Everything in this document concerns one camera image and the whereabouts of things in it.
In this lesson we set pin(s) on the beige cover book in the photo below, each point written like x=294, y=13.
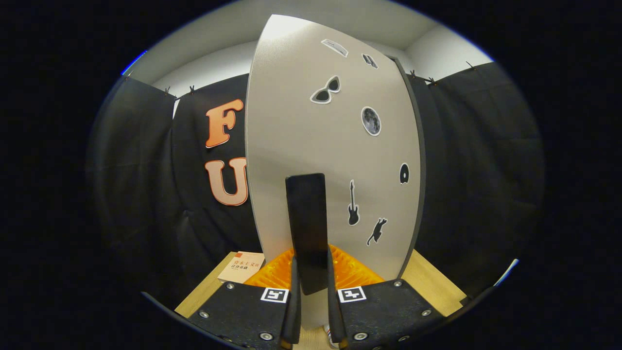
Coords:
x=240, y=267

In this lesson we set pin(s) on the beige shoe cabinet door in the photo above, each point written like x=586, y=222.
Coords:
x=291, y=121

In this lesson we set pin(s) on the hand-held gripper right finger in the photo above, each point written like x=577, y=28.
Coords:
x=334, y=316

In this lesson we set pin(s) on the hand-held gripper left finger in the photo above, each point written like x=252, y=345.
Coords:
x=293, y=321

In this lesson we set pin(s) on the black backdrop cloth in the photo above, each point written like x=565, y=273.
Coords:
x=486, y=170

